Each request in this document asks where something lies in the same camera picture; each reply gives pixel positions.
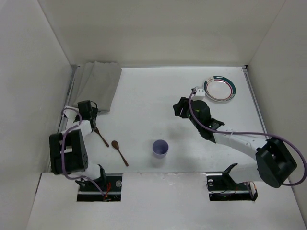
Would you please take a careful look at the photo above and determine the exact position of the grey cloth napkin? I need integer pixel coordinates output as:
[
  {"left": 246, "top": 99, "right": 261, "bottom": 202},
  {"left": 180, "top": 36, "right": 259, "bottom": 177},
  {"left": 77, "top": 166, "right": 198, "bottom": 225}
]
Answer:
[{"left": 70, "top": 61, "right": 122, "bottom": 112}]

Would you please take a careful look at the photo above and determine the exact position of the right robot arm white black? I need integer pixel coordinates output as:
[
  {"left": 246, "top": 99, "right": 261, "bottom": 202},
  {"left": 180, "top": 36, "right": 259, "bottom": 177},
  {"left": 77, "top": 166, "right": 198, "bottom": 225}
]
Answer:
[{"left": 173, "top": 97, "right": 297, "bottom": 188}]

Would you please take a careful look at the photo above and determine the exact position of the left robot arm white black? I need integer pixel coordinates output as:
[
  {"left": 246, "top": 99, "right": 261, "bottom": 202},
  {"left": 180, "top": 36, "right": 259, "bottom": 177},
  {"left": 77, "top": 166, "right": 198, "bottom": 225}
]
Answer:
[{"left": 49, "top": 100, "right": 106, "bottom": 194}]

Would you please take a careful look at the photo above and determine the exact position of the brown wooden fork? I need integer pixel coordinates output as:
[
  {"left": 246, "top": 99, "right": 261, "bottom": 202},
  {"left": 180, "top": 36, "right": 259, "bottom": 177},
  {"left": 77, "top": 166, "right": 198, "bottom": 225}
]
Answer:
[{"left": 94, "top": 127, "right": 109, "bottom": 148}]

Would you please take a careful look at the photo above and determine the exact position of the white plate with green rim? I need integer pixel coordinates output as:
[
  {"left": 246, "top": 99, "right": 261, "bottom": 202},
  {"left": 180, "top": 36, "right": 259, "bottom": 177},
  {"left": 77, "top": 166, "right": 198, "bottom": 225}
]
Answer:
[{"left": 203, "top": 76, "right": 236, "bottom": 102}]

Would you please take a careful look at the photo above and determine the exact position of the purple plastic cup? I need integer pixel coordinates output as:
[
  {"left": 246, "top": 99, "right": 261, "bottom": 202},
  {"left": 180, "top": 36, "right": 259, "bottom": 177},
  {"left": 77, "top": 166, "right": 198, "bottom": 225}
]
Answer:
[{"left": 152, "top": 139, "right": 169, "bottom": 159}]

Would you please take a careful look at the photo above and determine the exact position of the brown wooden spoon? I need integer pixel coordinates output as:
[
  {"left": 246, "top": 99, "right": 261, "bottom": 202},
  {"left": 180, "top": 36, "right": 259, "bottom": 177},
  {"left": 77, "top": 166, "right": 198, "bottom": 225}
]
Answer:
[{"left": 111, "top": 140, "right": 129, "bottom": 167}]

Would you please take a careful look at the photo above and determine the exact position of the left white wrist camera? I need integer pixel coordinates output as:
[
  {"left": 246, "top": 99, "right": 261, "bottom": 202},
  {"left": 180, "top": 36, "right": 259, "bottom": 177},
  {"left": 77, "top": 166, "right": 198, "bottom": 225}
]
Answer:
[{"left": 61, "top": 106, "right": 79, "bottom": 121}]

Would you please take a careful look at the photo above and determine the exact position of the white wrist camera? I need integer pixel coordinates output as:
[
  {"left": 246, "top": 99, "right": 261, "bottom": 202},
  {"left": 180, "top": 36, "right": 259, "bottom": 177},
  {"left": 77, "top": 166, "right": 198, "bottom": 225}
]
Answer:
[
  {"left": 191, "top": 87, "right": 206, "bottom": 101},
  {"left": 61, "top": 106, "right": 79, "bottom": 121}
]

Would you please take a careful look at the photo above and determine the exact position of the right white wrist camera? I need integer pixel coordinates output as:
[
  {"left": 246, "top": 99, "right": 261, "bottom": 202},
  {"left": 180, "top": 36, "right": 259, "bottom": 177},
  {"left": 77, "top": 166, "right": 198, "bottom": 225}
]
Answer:
[{"left": 191, "top": 87, "right": 206, "bottom": 101}]

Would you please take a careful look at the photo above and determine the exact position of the left aluminium table rail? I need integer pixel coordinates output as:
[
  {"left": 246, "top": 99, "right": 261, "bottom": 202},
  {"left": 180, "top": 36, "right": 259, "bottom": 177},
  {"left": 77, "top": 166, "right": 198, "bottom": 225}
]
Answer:
[{"left": 47, "top": 64, "right": 80, "bottom": 173}]

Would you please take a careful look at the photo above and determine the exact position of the aluminium table rail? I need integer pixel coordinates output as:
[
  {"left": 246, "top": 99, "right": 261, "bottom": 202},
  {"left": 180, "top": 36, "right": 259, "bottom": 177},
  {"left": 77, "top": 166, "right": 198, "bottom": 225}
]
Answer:
[
  {"left": 242, "top": 65, "right": 267, "bottom": 133},
  {"left": 47, "top": 64, "right": 80, "bottom": 173}
]

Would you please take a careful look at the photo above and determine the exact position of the right aluminium table rail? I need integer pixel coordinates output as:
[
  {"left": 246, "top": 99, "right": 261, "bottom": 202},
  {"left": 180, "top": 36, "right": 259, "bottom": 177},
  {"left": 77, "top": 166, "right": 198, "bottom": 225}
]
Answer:
[{"left": 242, "top": 65, "right": 267, "bottom": 133}]

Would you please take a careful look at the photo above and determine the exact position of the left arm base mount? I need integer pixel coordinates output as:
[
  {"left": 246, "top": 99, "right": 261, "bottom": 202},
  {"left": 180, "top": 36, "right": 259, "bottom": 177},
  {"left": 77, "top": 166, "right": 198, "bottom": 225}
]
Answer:
[{"left": 75, "top": 174, "right": 123, "bottom": 202}]

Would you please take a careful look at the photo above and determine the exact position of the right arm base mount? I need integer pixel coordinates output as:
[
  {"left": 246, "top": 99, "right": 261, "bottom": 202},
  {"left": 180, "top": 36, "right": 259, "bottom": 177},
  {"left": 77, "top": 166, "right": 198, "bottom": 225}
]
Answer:
[{"left": 206, "top": 173, "right": 258, "bottom": 202}]

